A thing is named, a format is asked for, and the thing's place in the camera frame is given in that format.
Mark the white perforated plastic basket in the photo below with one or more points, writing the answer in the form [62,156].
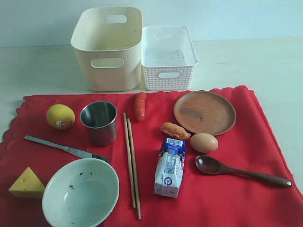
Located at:
[168,58]

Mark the yellow cheese wedge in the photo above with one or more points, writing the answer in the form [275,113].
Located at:
[28,185]

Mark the round brown wooden plate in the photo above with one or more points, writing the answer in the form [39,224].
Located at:
[204,111]

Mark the metal table knife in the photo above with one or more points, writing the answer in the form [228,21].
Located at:
[73,151]

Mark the red scalloped table cloth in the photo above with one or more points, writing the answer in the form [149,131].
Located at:
[203,200]

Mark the small milk carton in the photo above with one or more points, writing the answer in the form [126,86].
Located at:
[170,167]

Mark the left wooden chopstick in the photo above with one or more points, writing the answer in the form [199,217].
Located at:
[131,178]

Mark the pale green ceramic bowl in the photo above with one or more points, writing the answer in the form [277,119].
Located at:
[83,193]

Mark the orange fried nugget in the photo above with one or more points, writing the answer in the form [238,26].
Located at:
[175,131]

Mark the stainless steel cup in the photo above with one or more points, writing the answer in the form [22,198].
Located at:
[99,118]

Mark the brown egg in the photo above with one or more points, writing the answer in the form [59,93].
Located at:
[204,142]

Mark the yellow lemon with sticker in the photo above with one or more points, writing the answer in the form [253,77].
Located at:
[60,116]

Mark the dark wooden spoon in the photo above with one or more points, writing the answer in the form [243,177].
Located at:
[211,166]

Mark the red sausage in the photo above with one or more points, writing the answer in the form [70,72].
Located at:
[139,106]

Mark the cream plastic tub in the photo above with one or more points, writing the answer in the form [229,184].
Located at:
[107,45]

